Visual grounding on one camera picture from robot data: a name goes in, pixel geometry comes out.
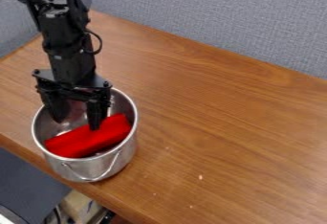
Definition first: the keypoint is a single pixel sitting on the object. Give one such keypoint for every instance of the stainless steel pot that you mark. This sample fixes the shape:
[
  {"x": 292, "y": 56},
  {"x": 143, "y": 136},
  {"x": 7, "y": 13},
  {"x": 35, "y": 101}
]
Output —
[{"x": 103, "y": 163}]

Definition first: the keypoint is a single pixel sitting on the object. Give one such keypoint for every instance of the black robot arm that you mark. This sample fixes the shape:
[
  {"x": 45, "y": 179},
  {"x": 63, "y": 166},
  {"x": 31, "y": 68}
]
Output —
[{"x": 61, "y": 20}]

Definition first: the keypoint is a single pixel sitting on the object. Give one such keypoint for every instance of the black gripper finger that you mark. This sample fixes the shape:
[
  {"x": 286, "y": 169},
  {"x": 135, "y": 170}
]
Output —
[
  {"x": 55, "y": 104},
  {"x": 96, "y": 112}
]

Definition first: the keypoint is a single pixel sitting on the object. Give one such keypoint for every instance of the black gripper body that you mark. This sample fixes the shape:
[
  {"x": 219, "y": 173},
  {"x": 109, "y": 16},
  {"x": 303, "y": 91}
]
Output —
[{"x": 71, "y": 78}]

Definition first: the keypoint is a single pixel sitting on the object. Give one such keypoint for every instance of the red block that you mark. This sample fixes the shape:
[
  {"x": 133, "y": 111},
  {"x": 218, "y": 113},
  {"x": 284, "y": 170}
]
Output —
[{"x": 81, "y": 142}]

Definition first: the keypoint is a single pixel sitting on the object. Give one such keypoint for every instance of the beige box under table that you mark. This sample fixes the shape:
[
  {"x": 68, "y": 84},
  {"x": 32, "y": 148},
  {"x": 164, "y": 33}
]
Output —
[{"x": 81, "y": 209}]

